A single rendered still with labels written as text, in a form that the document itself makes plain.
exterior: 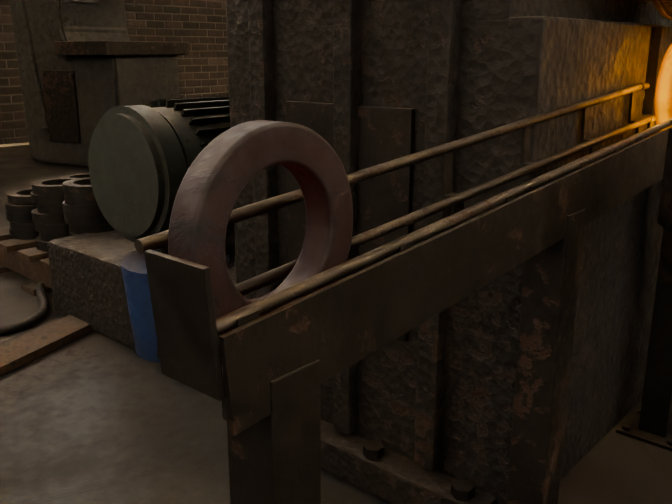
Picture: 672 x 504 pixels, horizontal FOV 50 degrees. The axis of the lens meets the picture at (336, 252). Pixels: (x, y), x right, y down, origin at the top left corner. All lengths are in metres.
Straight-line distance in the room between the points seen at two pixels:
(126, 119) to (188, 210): 1.49
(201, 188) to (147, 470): 1.09
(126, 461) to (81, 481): 0.10
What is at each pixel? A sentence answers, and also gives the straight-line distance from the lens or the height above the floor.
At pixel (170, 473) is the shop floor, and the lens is 1.56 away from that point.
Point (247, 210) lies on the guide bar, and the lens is 0.66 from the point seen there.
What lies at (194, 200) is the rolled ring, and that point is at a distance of 0.54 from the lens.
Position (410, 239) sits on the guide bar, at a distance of 0.71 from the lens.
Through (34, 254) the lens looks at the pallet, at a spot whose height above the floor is 0.14.
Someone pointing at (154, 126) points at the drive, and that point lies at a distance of 1.98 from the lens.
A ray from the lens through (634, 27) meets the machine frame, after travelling 1.46.
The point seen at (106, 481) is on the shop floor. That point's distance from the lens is 1.57.
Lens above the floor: 0.82
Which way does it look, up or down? 16 degrees down
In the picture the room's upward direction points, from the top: straight up
